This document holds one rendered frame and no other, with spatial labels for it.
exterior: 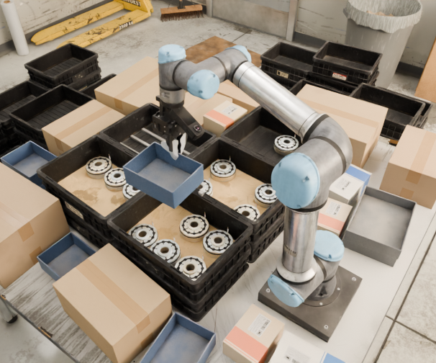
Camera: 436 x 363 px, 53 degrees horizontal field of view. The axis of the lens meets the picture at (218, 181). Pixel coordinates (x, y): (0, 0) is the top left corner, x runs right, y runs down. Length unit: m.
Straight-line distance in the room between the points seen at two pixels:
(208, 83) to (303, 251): 0.50
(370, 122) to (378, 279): 0.70
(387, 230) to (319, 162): 0.82
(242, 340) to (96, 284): 0.48
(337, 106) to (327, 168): 1.10
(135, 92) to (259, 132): 0.62
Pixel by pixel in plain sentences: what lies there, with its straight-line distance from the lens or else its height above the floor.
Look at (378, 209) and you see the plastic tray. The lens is 1.85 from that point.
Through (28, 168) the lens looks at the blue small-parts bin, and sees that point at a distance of 2.05.
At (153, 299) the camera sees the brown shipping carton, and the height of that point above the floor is 0.86.
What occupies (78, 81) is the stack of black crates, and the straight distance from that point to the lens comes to 3.18.
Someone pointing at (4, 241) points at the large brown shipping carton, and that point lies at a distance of 1.62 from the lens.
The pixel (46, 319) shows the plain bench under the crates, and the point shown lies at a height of 0.70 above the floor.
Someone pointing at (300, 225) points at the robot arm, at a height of 1.20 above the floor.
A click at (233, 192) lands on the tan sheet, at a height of 0.83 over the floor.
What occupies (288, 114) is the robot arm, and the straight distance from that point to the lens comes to 1.15.
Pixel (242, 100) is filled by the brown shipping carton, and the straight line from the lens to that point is 2.15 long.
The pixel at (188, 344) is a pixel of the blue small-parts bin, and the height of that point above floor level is 0.70.
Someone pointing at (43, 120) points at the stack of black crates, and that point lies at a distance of 2.85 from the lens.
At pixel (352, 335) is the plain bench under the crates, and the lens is 1.56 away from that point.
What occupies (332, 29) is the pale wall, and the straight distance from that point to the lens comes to 4.54.
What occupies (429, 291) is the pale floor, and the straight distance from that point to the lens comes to 2.66.
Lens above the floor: 2.03
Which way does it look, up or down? 43 degrees down
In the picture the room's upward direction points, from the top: straight up
